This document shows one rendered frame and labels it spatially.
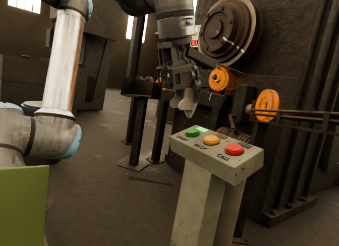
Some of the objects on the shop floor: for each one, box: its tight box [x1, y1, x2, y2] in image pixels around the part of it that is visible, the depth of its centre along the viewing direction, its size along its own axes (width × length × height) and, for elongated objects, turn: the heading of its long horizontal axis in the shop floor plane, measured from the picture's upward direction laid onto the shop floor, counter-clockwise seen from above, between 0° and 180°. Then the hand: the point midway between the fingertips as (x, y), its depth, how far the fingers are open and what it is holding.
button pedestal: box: [170, 125, 264, 246], centre depth 64 cm, size 16×24×62 cm, turn 171°
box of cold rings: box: [0, 54, 88, 117], centre depth 333 cm, size 103×83×79 cm
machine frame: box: [164, 0, 339, 228], centre depth 179 cm, size 73×108×176 cm
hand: (190, 112), depth 63 cm, fingers closed
